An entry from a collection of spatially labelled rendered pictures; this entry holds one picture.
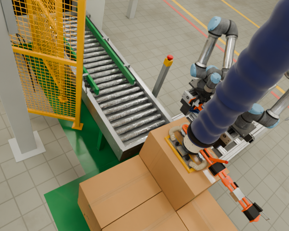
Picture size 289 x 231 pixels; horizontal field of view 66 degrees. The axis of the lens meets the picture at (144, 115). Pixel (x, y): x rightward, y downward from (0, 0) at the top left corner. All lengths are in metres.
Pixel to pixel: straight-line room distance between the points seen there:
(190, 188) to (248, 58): 0.98
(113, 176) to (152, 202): 0.40
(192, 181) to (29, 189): 1.61
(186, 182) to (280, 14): 1.18
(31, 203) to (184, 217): 1.45
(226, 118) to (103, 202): 1.16
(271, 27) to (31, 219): 2.35
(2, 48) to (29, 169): 1.38
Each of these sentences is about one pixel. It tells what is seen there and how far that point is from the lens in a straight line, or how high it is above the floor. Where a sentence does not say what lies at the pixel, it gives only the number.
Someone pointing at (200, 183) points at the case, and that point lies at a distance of 1.78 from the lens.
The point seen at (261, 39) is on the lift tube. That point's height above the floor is 1.98.
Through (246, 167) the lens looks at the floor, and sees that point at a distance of 3.42.
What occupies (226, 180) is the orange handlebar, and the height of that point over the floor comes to 1.09.
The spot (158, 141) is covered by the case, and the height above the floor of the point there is 0.94.
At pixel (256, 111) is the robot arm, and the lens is 2.04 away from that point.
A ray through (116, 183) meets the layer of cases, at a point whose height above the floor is 0.54.
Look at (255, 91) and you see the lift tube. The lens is 1.28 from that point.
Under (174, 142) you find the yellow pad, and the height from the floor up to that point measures 0.97.
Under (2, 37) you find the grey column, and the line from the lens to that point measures 1.67.
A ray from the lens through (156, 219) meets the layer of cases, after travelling 2.00.
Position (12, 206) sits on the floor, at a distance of 2.57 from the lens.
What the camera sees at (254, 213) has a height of 1.10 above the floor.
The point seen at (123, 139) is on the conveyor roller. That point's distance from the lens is 2.21.
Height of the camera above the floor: 2.41
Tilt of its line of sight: 50 degrees down
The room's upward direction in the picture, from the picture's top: 23 degrees clockwise
